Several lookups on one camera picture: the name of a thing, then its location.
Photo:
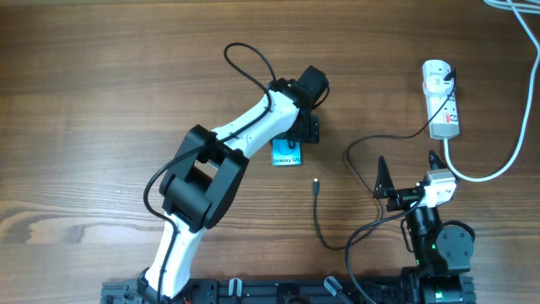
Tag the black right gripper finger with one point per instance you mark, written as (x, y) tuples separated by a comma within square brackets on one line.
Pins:
[(435, 162), (383, 184)]

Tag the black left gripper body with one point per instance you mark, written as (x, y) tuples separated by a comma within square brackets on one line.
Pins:
[(308, 133)]

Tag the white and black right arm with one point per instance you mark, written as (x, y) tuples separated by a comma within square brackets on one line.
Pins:
[(443, 250)]

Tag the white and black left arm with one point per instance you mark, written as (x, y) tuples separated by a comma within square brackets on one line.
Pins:
[(200, 183)]

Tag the white USB charger plug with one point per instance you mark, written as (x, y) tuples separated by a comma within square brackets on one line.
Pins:
[(436, 84)]

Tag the white power strip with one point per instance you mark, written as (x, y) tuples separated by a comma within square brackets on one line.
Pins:
[(442, 110)]

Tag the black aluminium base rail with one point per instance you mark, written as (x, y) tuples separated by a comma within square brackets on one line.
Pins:
[(393, 289)]

